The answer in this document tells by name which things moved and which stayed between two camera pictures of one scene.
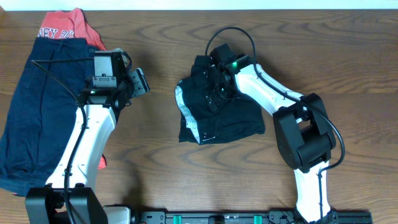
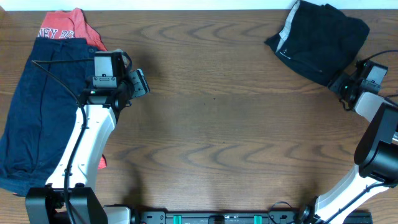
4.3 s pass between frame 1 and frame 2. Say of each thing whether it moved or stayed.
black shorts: moved
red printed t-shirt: stayed
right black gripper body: moved
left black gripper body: stayed
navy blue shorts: stayed
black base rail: stayed
